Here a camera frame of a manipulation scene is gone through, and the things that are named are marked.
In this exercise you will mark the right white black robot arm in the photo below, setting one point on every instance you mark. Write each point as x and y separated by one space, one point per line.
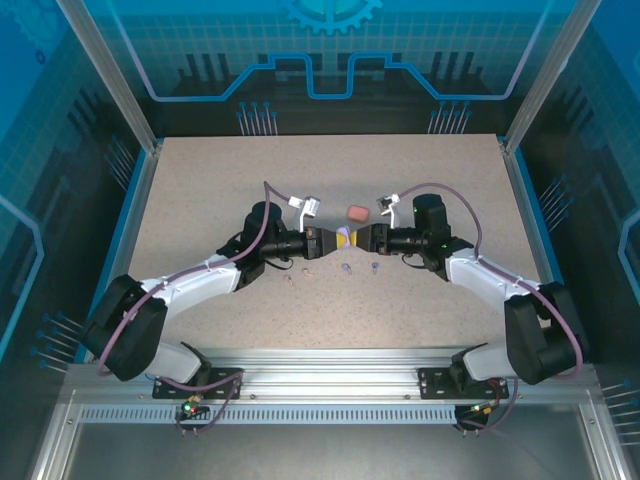
480 280

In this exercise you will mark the grey metal tray panel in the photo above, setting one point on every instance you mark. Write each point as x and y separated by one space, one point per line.
325 452

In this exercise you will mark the wide aluminium base rail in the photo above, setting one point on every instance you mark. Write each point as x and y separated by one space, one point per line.
330 375

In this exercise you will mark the purple earbud charging case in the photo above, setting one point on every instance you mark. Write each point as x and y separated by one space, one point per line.
344 231

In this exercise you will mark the aluminium frame post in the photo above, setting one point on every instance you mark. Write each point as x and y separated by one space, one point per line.
542 75
120 85

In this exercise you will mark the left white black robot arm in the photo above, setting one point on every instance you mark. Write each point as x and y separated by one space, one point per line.
195 285

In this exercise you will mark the aluminium side rail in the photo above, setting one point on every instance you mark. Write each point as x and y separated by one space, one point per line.
525 200
129 240

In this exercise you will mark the lit power connector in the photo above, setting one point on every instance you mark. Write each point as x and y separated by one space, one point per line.
481 410
191 409

